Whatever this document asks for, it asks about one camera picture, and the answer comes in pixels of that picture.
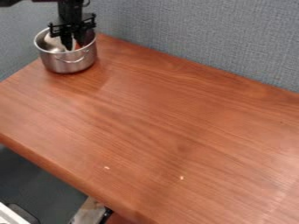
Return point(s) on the metal table leg bracket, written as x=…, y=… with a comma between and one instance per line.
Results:
x=92, y=213

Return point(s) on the white and black floor object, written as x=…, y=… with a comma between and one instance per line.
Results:
x=12, y=214

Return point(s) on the white and orange toy mushroom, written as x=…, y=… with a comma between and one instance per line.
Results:
x=75, y=45

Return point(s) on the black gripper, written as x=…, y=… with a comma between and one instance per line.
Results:
x=73, y=22

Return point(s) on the stainless steel pot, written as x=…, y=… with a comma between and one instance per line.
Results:
x=65, y=62

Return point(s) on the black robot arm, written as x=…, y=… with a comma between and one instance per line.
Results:
x=9, y=3

